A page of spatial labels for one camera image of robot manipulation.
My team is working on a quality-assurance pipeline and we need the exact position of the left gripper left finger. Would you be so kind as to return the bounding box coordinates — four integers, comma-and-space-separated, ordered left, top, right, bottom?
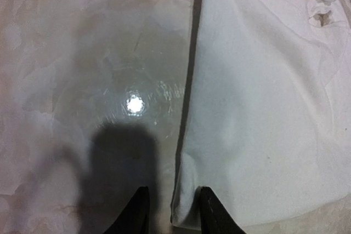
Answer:
104, 186, 150, 234

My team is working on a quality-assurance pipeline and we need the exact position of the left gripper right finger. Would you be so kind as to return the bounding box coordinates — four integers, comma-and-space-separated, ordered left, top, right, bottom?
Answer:
199, 187, 246, 234

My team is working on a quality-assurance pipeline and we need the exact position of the white t-shirt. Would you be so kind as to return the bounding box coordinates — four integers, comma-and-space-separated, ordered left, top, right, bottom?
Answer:
171, 0, 350, 230

